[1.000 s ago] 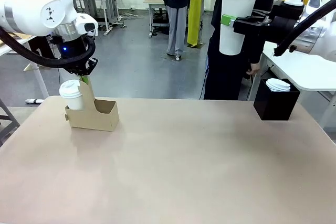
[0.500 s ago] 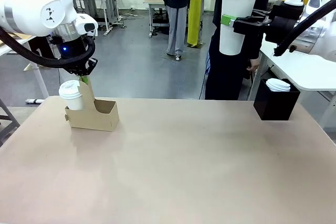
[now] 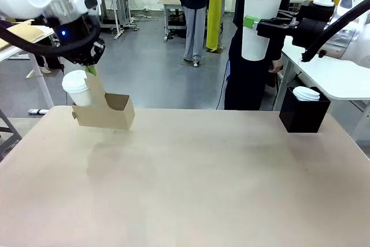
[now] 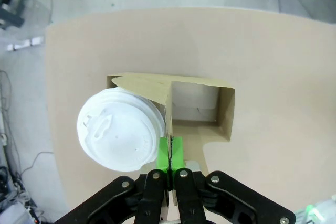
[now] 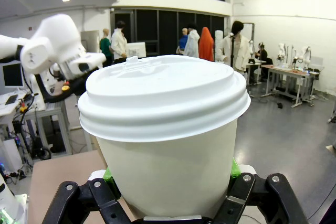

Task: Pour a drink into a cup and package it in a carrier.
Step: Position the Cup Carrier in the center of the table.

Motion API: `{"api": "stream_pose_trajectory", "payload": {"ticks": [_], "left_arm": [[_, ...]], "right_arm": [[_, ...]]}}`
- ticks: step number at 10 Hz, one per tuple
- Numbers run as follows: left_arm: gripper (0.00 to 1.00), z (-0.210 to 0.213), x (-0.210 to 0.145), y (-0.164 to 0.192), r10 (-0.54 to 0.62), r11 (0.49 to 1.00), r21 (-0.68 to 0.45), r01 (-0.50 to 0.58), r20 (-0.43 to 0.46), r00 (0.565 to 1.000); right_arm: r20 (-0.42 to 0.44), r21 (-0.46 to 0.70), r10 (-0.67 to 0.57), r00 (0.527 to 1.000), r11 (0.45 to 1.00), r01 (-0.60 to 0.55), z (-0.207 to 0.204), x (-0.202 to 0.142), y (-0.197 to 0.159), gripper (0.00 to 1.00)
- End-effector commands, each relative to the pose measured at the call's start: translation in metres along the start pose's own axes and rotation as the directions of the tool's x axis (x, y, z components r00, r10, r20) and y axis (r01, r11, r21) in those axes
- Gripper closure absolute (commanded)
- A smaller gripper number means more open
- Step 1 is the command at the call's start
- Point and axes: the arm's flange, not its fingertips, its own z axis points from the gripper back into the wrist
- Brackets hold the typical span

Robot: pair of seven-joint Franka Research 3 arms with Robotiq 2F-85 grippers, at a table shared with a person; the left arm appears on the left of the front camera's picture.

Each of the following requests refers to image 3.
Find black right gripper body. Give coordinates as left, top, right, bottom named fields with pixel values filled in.
left=288, top=17, right=330, bottom=49

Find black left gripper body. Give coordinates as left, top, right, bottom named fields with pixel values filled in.
left=47, top=17, right=102, bottom=67

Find short white lidded paper cup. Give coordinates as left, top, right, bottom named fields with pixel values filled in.
left=61, top=69, right=95, bottom=108

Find tall white lidded paper cup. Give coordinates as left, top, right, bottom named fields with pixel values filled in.
left=241, top=0, right=287, bottom=61

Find brown cardboard cup carrier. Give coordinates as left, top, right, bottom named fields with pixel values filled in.
left=71, top=70, right=136, bottom=131

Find person's left forearm black sleeve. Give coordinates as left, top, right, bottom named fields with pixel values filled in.
left=270, top=37, right=287, bottom=62

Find white cup lid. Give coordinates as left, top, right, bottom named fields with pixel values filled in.
left=294, top=95, right=321, bottom=102
left=292, top=86, right=320, bottom=97

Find person's left hand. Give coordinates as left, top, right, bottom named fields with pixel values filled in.
left=268, top=58, right=286, bottom=73

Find seated person's dark legs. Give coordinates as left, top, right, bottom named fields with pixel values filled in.
left=34, top=54, right=65, bottom=75

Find white table with cardboard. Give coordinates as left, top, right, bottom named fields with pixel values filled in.
left=0, top=18, right=57, bottom=115

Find white framed lab table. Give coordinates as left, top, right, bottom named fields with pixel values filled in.
left=95, top=0, right=139, bottom=40

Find white side table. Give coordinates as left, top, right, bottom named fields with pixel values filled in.
left=273, top=35, right=370, bottom=143

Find brown cardboard sheet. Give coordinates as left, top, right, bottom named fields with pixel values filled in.
left=0, top=20, right=54, bottom=50

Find yellow apron garment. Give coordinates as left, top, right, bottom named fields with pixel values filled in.
left=205, top=0, right=228, bottom=53

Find person in black clothes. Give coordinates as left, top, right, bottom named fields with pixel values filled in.
left=224, top=0, right=295, bottom=111

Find person in dark plaid shirt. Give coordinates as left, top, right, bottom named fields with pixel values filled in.
left=175, top=0, right=216, bottom=67

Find brown topped lab table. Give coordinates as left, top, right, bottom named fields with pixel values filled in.
left=157, top=0, right=187, bottom=42

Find black square lid box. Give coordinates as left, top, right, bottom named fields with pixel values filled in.
left=279, top=86, right=331, bottom=134

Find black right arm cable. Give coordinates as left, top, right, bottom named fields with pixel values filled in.
left=300, top=0, right=370, bottom=62

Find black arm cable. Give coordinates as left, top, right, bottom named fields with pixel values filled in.
left=0, top=18, right=102, bottom=57
left=300, top=0, right=370, bottom=62

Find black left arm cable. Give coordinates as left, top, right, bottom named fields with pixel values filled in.
left=0, top=18, right=102, bottom=57

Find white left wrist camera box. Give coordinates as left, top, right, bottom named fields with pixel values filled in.
left=73, top=0, right=102, bottom=17

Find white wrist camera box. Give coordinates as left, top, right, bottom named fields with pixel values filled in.
left=73, top=0, right=102, bottom=17
left=336, top=0, right=355, bottom=14

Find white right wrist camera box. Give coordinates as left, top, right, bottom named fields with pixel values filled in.
left=336, top=0, right=355, bottom=14

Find thin blue cable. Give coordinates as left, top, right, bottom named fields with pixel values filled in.
left=218, top=57, right=232, bottom=110

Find grey metal frame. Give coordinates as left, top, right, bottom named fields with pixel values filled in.
left=0, top=108, right=23, bottom=163

